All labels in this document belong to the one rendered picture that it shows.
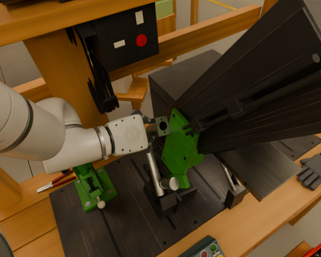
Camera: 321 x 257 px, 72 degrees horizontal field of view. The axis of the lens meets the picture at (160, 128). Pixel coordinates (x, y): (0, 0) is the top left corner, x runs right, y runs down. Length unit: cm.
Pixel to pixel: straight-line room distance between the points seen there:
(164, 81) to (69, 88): 31
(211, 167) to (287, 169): 33
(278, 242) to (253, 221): 101
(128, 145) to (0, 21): 37
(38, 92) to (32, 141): 52
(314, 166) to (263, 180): 39
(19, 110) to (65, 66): 43
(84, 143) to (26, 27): 27
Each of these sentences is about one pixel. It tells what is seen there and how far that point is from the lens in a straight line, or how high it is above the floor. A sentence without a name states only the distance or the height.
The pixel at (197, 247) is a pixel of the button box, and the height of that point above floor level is 93.
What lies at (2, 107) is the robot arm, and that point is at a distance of 30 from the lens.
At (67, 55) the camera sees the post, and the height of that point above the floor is 138.
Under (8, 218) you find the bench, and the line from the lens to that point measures 109.
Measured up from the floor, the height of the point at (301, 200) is 90.
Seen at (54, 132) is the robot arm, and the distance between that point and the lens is 40.
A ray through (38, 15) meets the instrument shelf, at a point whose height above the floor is 154.
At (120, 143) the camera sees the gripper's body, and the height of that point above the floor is 125.
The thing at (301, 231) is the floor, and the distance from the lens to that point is 197.
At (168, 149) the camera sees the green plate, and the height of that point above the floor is 114.
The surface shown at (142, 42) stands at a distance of 66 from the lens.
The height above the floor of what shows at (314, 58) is 157.
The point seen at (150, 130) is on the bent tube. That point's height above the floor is 118.
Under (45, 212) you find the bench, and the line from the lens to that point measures 102.
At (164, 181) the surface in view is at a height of 107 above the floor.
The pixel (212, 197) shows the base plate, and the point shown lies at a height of 90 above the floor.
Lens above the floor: 170
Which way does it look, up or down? 47 degrees down
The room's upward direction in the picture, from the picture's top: 6 degrees counter-clockwise
